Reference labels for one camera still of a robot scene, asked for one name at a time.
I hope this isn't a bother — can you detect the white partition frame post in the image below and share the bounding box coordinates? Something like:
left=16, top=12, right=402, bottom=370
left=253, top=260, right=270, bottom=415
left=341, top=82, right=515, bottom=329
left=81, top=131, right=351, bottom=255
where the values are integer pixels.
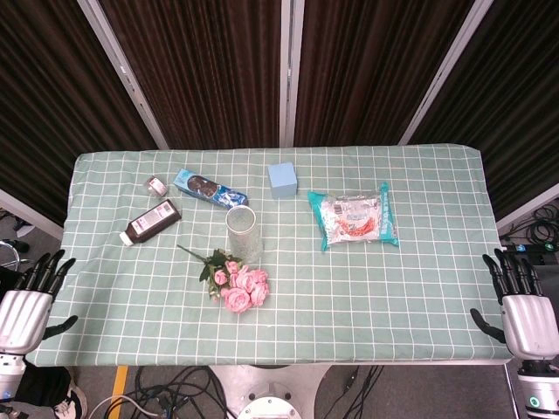
left=398, top=0, right=500, bottom=146
left=290, top=0, right=306, bottom=148
left=77, top=0, right=169, bottom=150
left=279, top=0, right=293, bottom=148

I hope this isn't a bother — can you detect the brown bottle with white cap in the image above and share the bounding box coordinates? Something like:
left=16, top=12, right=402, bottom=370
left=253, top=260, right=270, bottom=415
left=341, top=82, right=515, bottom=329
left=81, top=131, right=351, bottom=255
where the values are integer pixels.
left=119, top=199, right=183, bottom=247

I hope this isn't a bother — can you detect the black floor cable bundle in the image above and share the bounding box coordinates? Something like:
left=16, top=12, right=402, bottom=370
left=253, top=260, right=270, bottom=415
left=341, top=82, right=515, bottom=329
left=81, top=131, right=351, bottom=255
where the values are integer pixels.
left=500, top=203, right=559, bottom=255
left=322, top=365, right=386, bottom=419
left=99, top=365, right=235, bottom=419

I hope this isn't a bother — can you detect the white and black shoe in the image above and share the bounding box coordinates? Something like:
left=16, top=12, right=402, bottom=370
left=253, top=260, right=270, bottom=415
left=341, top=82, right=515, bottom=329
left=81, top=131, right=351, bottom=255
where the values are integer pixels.
left=52, top=383, right=89, bottom=419

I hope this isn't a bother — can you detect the black equipment box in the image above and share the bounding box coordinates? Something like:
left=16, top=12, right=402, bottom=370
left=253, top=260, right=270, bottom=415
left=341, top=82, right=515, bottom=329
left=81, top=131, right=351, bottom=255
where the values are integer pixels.
left=501, top=243, right=559, bottom=268

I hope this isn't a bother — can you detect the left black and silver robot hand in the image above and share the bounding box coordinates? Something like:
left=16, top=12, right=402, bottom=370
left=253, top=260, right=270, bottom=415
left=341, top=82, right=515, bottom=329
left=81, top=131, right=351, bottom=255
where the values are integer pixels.
left=0, top=249, right=79, bottom=355

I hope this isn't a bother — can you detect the pink rose bouquet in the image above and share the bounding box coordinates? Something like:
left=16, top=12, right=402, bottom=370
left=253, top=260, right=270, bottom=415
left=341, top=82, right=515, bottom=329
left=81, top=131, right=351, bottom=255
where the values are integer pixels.
left=176, top=244, right=271, bottom=314

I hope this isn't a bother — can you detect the light blue cube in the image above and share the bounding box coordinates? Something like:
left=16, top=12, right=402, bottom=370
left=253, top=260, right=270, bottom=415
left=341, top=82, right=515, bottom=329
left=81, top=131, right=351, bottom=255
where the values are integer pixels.
left=267, top=161, right=299, bottom=200

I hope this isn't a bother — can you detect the white floor cable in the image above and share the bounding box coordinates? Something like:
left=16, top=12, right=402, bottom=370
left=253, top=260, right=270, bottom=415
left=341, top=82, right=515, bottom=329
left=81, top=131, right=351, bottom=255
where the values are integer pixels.
left=86, top=394, right=155, bottom=419

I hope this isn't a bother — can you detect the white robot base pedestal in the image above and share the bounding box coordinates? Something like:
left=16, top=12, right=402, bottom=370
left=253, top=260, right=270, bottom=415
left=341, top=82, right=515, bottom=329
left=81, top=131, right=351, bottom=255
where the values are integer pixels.
left=208, top=364, right=334, bottom=419

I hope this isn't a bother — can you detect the clear glass cup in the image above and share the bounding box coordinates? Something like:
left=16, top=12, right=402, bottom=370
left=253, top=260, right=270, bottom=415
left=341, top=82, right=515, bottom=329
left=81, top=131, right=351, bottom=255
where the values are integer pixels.
left=225, top=205, right=265, bottom=264

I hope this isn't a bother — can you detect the small clear jar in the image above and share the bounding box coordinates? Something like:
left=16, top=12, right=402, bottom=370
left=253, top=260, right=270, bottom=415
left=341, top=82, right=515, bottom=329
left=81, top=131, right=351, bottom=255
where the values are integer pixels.
left=146, top=175, right=169, bottom=197

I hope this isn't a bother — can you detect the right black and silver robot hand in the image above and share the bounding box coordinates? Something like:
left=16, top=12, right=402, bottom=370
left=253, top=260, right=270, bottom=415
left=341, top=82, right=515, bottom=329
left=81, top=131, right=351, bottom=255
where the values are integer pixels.
left=469, top=247, right=559, bottom=361

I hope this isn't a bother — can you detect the green checked tablecloth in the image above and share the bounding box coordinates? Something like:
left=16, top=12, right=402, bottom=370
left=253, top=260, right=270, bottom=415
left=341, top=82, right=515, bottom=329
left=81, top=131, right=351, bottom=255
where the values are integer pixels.
left=25, top=146, right=514, bottom=367

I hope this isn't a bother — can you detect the chrome chair frame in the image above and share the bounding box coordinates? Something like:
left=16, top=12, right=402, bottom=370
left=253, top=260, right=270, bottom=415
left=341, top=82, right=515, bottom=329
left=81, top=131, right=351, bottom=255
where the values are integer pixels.
left=0, top=237, right=32, bottom=270

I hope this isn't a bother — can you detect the dark brown partition panel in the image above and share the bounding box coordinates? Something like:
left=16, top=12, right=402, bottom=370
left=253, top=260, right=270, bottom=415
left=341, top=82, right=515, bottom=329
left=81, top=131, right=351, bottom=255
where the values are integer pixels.
left=409, top=0, right=559, bottom=222
left=293, top=0, right=476, bottom=148
left=0, top=0, right=159, bottom=226
left=98, top=0, right=284, bottom=150

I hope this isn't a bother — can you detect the teal snack bag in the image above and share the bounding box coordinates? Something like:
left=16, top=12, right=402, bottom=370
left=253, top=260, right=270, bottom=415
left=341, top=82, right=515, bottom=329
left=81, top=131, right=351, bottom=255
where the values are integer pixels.
left=307, top=182, right=401, bottom=252

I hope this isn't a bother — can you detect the white partition frame rail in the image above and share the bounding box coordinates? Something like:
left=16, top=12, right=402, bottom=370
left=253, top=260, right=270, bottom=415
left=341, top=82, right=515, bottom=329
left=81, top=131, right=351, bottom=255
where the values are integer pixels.
left=0, top=188, right=65, bottom=241
left=495, top=182, right=559, bottom=231

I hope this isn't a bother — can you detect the blue cookie box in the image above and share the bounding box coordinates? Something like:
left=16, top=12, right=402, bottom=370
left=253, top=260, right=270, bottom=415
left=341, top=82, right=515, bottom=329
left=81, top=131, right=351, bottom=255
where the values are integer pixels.
left=173, top=168, right=250, bottom=208

